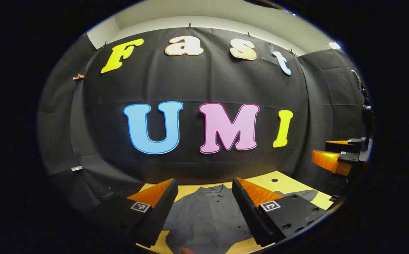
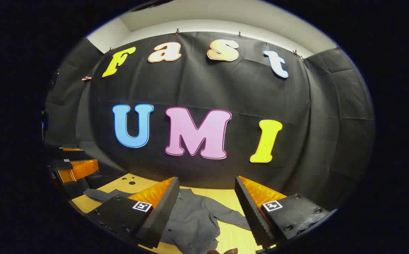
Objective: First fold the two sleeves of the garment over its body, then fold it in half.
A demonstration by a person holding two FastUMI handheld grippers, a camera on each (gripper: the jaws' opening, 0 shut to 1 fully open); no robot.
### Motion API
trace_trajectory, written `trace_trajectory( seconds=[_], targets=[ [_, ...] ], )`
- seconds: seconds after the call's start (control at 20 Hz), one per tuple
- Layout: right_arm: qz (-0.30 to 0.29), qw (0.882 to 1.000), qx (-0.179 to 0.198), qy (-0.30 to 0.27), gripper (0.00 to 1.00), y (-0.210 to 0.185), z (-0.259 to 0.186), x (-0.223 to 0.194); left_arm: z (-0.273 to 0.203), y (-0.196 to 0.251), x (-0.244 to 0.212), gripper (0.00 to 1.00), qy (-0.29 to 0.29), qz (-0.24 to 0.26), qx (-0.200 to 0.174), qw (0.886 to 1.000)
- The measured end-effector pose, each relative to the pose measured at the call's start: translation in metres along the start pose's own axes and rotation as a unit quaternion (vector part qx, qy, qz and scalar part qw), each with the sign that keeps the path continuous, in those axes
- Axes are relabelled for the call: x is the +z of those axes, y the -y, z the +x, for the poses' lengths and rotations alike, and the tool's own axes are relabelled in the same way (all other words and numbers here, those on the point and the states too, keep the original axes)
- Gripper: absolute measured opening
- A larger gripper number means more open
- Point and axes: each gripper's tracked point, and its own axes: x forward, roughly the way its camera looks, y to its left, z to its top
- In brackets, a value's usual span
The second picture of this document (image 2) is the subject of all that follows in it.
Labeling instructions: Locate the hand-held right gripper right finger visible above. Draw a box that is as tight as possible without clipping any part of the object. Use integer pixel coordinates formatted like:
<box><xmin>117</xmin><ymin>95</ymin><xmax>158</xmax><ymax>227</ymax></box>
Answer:
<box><xmin>234</xmin><ymin>176</ymin><xmax>332</xmax><ymax>249</ymax></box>

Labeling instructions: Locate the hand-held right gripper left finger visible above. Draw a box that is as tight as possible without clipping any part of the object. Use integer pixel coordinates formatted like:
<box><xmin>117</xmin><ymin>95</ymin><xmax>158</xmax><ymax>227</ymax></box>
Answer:
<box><xmin>86</xmin><ymin>176</ymin><xmax>181</xmax><ymax>249</ymax></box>

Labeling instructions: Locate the grey button shirt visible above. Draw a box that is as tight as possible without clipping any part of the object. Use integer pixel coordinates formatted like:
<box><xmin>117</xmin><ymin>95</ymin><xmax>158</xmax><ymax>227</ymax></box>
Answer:
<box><xmin>84</xmin><ymin>188</ymin><xmax>251</xmax><ymax>254</ymax></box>

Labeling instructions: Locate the black backdrop cloth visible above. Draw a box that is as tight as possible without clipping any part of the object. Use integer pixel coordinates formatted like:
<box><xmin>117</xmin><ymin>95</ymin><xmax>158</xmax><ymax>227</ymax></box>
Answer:
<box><xmin>44</xmin><ymin>31</ymin><xmax>376</xmax><ymax>212</ymax></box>

